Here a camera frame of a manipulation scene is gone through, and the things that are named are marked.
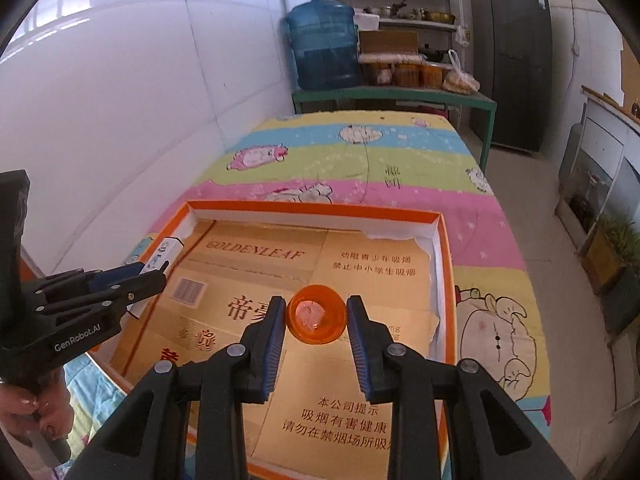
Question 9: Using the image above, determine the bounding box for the white cartoon rectangular box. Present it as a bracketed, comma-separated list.
[127, 236, 184, 320]

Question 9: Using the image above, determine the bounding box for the translucent orange cap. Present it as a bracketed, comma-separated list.
[285, 284, 347, 344]

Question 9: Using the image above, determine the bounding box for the person's left hand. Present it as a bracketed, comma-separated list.
[1, 368, 74, 440]

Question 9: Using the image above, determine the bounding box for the orange-rimmed shallow cardboard tray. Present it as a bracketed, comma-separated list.
[99, 200, 457, 479]

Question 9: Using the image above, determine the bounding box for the colourful cartoon sheep blanket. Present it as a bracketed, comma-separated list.
[54, 110, 551, 480]

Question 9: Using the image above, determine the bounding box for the green low table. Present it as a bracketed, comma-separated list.
[290, 84, 498, 174]

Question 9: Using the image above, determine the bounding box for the potted green plant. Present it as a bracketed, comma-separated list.
[580, 212, 639, 295]

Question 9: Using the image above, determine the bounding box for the white kitchen counter cabinet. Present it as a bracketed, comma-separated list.
[554, 87, 639, 254]

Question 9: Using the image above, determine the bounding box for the plastic bag of food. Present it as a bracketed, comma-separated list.
[442, 49, 480, 96]

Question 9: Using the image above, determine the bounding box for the blue water jug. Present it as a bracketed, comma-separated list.
[285, 0, 361, 91]

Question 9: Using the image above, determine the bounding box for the metal storage shelf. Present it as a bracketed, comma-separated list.
[324, 0, 460, 86]

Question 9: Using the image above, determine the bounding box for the black refrigerator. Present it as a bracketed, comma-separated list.
[471, 0, 552, 153]

